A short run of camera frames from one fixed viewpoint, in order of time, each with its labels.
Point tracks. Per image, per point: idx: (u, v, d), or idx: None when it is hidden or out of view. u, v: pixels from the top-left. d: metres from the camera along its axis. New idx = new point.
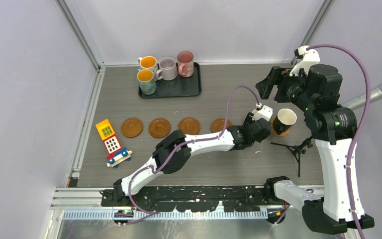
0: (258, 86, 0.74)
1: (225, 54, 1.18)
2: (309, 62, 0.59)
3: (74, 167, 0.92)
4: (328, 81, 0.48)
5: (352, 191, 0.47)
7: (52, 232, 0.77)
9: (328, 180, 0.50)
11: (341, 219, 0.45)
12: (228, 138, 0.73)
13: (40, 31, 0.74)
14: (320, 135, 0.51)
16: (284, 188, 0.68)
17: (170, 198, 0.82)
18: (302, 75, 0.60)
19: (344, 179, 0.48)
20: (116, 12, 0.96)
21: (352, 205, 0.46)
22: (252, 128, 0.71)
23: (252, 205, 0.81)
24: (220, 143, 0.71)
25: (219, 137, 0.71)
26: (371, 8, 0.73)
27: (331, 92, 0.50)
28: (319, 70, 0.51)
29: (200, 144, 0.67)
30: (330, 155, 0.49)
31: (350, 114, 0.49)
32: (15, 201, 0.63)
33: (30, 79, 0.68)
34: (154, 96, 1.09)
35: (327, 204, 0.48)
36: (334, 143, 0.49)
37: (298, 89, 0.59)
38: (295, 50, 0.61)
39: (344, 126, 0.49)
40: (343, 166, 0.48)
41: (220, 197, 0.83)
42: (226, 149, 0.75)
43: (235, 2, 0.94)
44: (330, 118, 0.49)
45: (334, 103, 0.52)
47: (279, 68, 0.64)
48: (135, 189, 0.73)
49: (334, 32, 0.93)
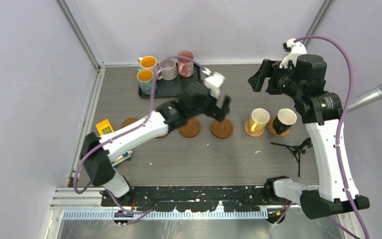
0: (250, 80, 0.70)
1: (225, 54, 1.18)
2: (296, 54, 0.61)
3: (74, 167, 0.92)
4: (314, 67, 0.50)
5: (344, 170, 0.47)
7: (52, 232, 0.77)
9: (320, 162, 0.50)
11: (336, 199, 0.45)
12: (157, 120, 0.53)
13: (41, 31, 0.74)
14: (309, 119, 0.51)
16: (285, 186, 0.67)
17: (170, 198, 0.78)
18: (291, 66, 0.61)
19: (335, 158, 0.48)
20: (116, 13, 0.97)
21: (346, 184, 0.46)
22: (184, 98, 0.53)
23: (252, 205, 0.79)
24: (146, 132, 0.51)
25: (144, 125, 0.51)
26: (371, 7, 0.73)
27: (317, 78, 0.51)
28: (305, 59, 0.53)
29: (119, 141, 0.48)
30: (319, 136, 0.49)
31: (335, 97, 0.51)
32: (15, 201, 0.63)
33: (30, 79, 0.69)
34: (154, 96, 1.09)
35: (322, 188, 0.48)
36: (322, 124, 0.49)
37: (288, 79, 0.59)
38: (283, 43, 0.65)
39: (331, 108, 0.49)
40: (334, 145, 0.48)
41: (220, 197, 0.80)
42: (161, 133, 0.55)
43: (235, 2, 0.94)
44: (317, 101, 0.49)
45: (321, 89, 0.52)
47: (270, 60, 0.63)
48: (124, 190, 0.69)
49: (334, 31, 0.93)
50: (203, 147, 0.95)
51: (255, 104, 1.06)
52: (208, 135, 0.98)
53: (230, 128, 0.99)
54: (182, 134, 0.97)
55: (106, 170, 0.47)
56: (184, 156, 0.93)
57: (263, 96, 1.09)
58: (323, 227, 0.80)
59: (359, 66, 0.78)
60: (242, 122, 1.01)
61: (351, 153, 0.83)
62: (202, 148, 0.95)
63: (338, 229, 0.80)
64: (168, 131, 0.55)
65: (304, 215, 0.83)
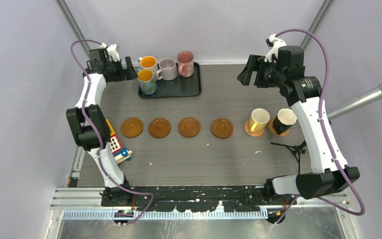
0: (239, 77, 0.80)
1: (225, 54, 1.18)
2: (276, 48, 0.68)
3: (74, 167, 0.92)
4: (292, 53, 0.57)
5: (332, 142, 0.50)
7: (52, 232, 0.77)
9: (309, 139, 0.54)
11: (327, 170, 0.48)
12: (95, 75, 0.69)
13: (40, 31, 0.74)
14: (293, 100, 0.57)
16: (282, 180, 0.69)
17: (170, 198, 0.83)
18: (275, 60, 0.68)
19: (322, 132, 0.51)
20: (116, 12, 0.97)
21: (334, 154, 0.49)
22: (95, 58, 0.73)
23: (252, 205, 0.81)
24: (97, 84, 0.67)
25: (90, 81, 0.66)
26: (371, 7, 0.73)
27: (296, 63, 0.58)
28: (286, 48, 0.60)
29: (90, 97, 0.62)
30: (304, 112, 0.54)
31: (314, 79, 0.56)
32: (15, 201, 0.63)
33: (30, 79, 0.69)
34: (154, 96, 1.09)
35: (314, 163, 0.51)
36: (305, 101, 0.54)
37: (272, 69, 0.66)
38: (266, 39, 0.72)
39: (311, 87, 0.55)
40: (317, 120, 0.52)
41: (220, 197, 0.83)
42: (104, 84, 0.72)
43: (235, 2, 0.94)
44: (297, 83, 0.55)
45: (301, 74, 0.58)
47: (255, 56, 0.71)
48: (120, 175, 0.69)
49: (334, 31, 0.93)
50: (203, 147, 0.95)
51: (255, 104, 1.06)
52: (208, 135, 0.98)
53: (230, 128, 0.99)
54: (182, 134, 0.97)
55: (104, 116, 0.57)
56: (183, 156, 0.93)
57: (263, 96, 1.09)
58: (323, 227, 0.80)
59: (359, 66, 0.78)
60: (242, 122, 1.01)
61: (351, 153, 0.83)
62: (202, 148, 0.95)
63: (338, 229, 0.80)
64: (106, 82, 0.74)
65: (305, 215, 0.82)
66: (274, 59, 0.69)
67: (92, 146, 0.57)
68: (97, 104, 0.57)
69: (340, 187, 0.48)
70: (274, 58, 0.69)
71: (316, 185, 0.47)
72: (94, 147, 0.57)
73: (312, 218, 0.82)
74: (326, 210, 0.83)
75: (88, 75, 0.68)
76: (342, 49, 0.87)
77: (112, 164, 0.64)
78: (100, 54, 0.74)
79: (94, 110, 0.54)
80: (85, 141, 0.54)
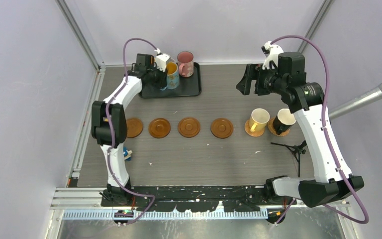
0: (238, 86, 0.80)
1: (225, 54, 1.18)
2: (273, 55, 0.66)
3: (74, 167, 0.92)
4: (293, 59, 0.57)
5: (335, 152, 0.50)
7: (52, 232, 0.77)
9: (311, 147, 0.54)
11: (331, 179, 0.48)
12: (133, 81, 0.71)
13: (40, 30, 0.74)
14: (295, 108, 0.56)
16: (283, 181, 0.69)
17: (170, 198, 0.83)
18: (273, 65, 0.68)
19: (325, 140, 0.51)
20: (117, 12, 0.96)
21: (338, 164, 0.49)
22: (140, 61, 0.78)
23: (252, 205, 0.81)
24: (132, 86, 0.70)
25: (127, 82, 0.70)
26: (371, 7, 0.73)
27: (297, 70, 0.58)
28: (286, 55, 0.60)
29: (120, 95, 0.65)
30: (307, 121, 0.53)
31: (316, 85, 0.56)
32: (15, 202, 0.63)
33: (30, 79, 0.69)
34: (177, 94, 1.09)
35: (318, 172, 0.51)
36: (307, 109, 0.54)
37: (272, 77, 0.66)
38: (262, 47, 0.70)
39: (313, 94, 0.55)
40: (321, 128, 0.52)
41: (220, 197, 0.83)
42: (138, 91, 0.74)
43: (235, 2, 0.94)
44: (300, 90, 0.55)
45: (303, 80, 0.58)
47: (252, 65, 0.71)
48: (124, 177, 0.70)
49: (333, 32, 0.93)
50: (203, 147, 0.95)
51: (255, 104, 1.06)
52: (209, 135, 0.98)
53: (230, 128, 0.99)
54: (182, 134, 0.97)
55: (124, 117, 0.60)
56: (184, 156, 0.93)
57: (263, 96, 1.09)
58: (323, 227, 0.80)
59: (360, 66, 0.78)
60: (242, 122, 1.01)
61: (352, 153, 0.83)
62: (202, 148, 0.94)
63: (338, 228, 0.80)
64: (142, 87, 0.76)
65: (305, 215, 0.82)
66: (272, 65, 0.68)
67: (105, 142, 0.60)
68: (122, 105, 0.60)
69: (344, 195, 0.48)
70: (272, 64, 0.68)
71: (320, 194, 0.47)
72: (106, 142, 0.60)
73: (312, 218, 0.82)
74: (326, 210, 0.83)
75: (130, 78, 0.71)
76: (343, 49, 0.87)
77: (119, 164, 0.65)
78: (146, 59, 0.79)
79: (117, 109, 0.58)
80: (100, 134, 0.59)
